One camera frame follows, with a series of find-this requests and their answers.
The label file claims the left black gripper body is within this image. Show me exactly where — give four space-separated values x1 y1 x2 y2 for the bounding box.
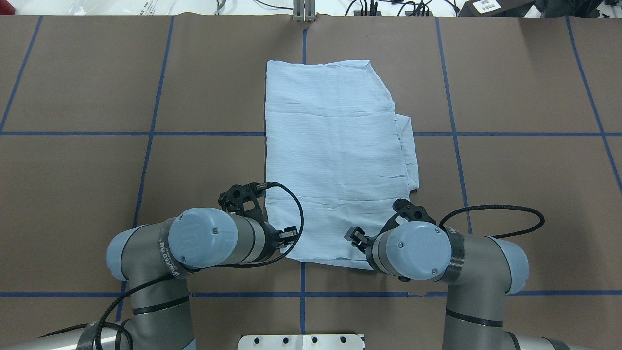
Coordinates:
218 182 298 263

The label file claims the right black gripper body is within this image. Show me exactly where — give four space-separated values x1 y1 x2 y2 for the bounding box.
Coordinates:
344 199 431 270

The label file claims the light blue button shirt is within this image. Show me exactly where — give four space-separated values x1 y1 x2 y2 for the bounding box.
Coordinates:
265 60 420 270

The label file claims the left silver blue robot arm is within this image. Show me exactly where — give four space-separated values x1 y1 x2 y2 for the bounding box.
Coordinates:
9 182 304 350

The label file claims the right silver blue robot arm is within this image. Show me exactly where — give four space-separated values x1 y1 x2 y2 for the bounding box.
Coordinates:
345 199 573 350

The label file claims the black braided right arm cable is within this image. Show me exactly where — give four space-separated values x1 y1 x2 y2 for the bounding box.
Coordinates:
439 205 545 240

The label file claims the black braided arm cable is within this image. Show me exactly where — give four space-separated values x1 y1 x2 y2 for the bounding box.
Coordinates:
39 182 304 350
439 205 545 240

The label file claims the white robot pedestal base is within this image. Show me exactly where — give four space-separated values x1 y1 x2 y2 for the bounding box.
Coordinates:
237 334 366 350

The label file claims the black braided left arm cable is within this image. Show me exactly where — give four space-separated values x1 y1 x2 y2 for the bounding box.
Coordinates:
39 182 304 350

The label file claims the aluminium frame post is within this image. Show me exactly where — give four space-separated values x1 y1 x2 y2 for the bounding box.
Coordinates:
293 0 317 23

